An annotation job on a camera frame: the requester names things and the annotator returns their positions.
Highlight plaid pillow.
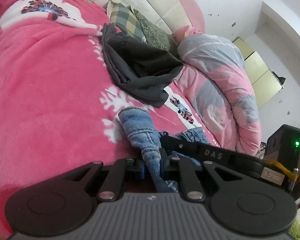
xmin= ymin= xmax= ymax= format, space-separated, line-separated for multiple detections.
xmin=104 ymin=0 xmax=146 ymax=43

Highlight green floral pillow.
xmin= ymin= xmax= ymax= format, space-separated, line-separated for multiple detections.
xmin=130 ymin=8 xmax=179 ymax=57

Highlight pale yellow wardrobe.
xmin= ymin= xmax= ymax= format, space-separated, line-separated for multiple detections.
xmin=233 ymin=37 xmax=283 ymax=109

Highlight pink floral bed blanket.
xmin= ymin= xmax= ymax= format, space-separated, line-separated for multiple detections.
xmin=0 ymin=0 xmax=222 ymax=240

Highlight blue denim jeans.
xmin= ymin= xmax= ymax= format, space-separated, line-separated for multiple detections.
xmin=118 ymin=106 xmax=211 ymax=193

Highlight pink grey folded duvet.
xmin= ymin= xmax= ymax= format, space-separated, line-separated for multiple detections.
xmin=173 ymin=25 xmax=261 ymax=156

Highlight black crumpled garment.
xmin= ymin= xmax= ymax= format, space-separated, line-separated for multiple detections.
xmin=101 ymin=23 xmax=183 ymax=108

